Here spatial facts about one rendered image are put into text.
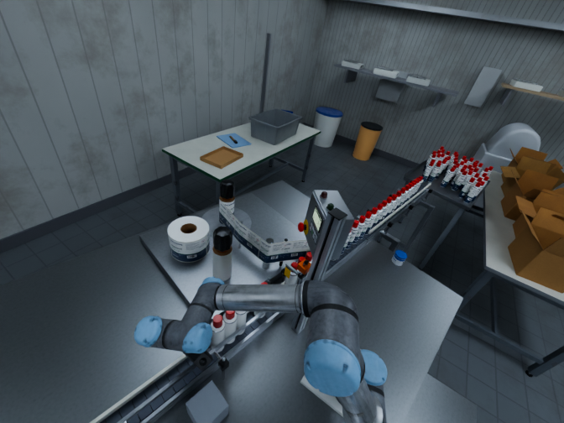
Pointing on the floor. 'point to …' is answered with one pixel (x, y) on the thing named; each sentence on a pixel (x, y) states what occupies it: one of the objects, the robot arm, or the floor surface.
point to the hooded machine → (523, 136)
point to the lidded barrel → (331, 120)
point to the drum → (367, 140)
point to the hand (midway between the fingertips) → (209, 347)
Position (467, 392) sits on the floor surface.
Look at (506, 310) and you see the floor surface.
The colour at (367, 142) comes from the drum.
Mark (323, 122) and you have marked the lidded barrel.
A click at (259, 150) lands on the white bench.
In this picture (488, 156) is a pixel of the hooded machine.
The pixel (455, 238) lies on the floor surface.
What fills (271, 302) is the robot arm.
